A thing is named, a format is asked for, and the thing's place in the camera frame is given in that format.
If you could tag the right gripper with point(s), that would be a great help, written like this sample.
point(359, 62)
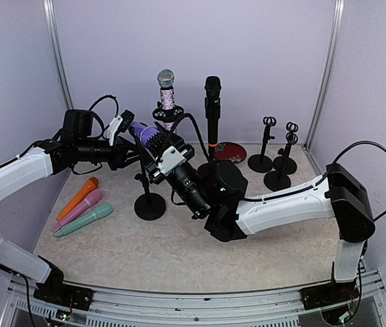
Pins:
point(176, 143)

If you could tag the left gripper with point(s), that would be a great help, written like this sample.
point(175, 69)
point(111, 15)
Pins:
point(120, 146)

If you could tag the purple microphone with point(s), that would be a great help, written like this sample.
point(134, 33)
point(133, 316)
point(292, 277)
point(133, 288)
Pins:
point(147, 137)

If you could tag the orange microphone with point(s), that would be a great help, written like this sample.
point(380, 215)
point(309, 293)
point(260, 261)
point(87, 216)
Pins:
point(90, 185)

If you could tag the pink microphone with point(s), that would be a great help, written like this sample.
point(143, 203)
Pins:
point(92, 198)

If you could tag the teal microphone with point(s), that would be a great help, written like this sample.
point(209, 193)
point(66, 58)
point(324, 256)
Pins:
point(99, 212)

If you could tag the black desk stand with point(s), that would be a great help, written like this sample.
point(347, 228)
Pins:
point(260, 162)

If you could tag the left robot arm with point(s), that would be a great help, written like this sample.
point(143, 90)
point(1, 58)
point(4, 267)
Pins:
point(83, 138)

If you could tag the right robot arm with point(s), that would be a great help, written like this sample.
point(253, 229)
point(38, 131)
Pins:
point(219, 197)

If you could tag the black tripod microphone stand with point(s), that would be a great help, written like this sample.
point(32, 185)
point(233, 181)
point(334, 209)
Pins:
point(167, 116)

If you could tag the glitter microphone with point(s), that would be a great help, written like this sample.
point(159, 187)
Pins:
point(165, 80)

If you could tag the black microphone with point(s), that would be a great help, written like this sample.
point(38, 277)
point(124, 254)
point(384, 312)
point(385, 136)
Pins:
point(212, 108)

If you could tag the red patterned coaster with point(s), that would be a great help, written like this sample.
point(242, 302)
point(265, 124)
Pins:
point(230, 151)

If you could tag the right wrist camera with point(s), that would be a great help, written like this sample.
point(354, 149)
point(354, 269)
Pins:
point(170, 159)

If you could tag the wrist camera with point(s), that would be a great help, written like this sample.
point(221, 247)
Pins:
point(119, 124)
point(170, 159)

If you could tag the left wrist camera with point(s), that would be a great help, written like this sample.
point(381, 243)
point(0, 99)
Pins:
point(119, 124)

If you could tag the aluminium corner frame post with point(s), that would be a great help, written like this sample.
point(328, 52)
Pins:
point(334, 37)

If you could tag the left aluminium frame post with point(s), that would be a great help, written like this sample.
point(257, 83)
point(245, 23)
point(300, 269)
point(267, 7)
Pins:
point(53, 33)

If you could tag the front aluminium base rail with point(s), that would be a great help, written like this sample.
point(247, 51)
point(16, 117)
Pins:
point(116, 307)

